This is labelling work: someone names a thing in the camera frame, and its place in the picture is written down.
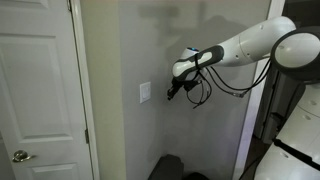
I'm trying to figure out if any small black floor object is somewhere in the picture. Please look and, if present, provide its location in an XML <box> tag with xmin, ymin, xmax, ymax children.
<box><xmin>182</xmin><ymin>171</ymin><xmax>210</xmax><ymax>180</ymax></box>

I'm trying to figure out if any dark grey box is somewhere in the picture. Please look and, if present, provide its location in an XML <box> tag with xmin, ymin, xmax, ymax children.
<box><xmin>261</xmin><ymin>112</ymin><xmax>285</xmax><ymax>145</ymax></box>

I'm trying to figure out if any dark grey stool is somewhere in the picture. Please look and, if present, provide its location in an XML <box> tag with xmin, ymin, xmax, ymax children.
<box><xmin>147</xmin><ymin>153</ymin><xmax>185</xmax><ymax>180</ymax></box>

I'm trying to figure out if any white light switch plate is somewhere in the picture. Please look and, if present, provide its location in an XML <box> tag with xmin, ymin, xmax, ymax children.
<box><xmin>139</xmin><ymin>81</ymin><xmax>152</xmax><ymax>105</ymax></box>

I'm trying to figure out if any black floor cable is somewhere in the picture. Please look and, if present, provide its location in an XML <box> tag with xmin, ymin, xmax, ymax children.
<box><xmin>237</xmin><ymin>155</ymin><xmax>265</xmax><ymax>180</ymax></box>

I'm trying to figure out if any white door frame trim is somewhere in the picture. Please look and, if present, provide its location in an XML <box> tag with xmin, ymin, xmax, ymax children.
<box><xmin>68</xmin><ymin>0</ymin><xmax>101</xmax><ymax>180</ymax></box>

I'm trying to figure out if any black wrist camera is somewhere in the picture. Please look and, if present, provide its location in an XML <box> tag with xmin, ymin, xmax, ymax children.
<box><xmin>183</xmin><ymin>79</ymin><xmax>203</xmax><ymax>92</ymax></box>

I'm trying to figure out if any white panel door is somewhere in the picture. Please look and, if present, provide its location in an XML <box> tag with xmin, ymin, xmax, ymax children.
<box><xmin>0</xmin><ymin>0</ymin><xmax>95</xmax><ymax>180</ymax></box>

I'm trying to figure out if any white wall corner trim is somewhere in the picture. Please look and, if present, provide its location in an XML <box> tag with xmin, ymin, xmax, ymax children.
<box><xmin>232</xmin><ymin>0</ymin><xmax>286</xmax><ymax>180</ymax></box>

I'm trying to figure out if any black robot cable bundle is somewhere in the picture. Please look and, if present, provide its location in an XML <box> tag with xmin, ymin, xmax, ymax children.
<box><xmin>185</xmin><ymin>57</ymin><xmax>272</xmax><ymax>110</ymax></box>

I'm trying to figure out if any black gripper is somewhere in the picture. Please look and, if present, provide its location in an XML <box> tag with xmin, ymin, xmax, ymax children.
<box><xmin>166</xmin><ymin>77</ymin><xmax>190</xmax><ymax>101</ymax></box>

